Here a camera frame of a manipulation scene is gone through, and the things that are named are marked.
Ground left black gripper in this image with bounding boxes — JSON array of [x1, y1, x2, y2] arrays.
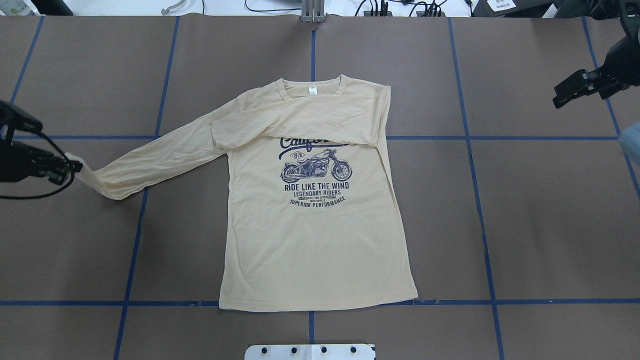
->
[[0, 100, 83, 185]]

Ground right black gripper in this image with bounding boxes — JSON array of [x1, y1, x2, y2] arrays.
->
[[552, 37, 640, 109]]

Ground cream long-sleeve graphic shirt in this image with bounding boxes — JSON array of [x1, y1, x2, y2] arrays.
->
[[69, 74, 418, 313]]

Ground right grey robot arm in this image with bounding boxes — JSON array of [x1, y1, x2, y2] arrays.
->
[[552, 0, 640, 109]]

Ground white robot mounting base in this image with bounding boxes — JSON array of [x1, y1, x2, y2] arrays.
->
[[244, 343, 377, 360]]

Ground black cables behind table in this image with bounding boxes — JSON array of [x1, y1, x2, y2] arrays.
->
[[245, 0, 448, 18]]

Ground grey metal camera post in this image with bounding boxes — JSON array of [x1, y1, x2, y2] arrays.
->
[[301, 0, 326, 24]]

